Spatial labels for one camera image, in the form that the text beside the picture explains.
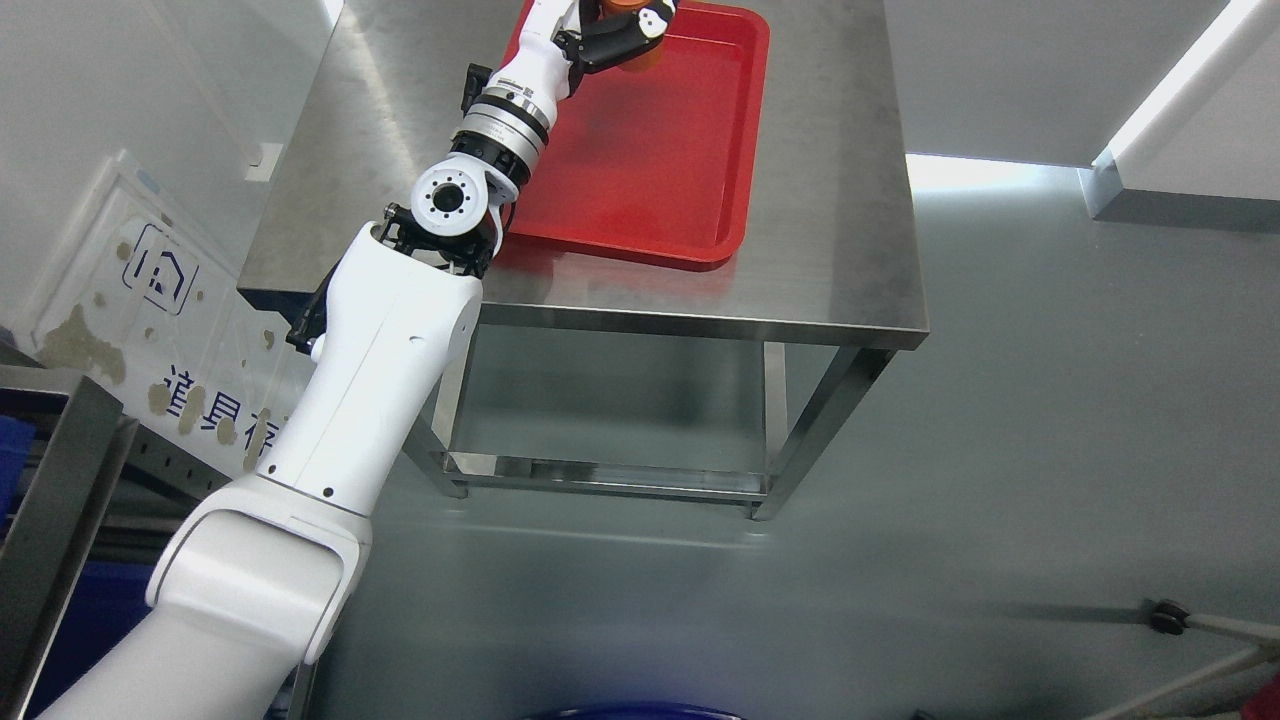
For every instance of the white sign board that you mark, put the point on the white sign board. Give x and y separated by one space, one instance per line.
146 305

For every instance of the red tray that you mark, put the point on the red tray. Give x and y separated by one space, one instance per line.
657 166

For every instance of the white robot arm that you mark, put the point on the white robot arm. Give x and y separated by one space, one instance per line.
252 584

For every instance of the stainless steel table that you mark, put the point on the stainless steel table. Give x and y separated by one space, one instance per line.
826 287

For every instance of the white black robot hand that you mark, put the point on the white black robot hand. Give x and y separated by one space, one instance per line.
557 45

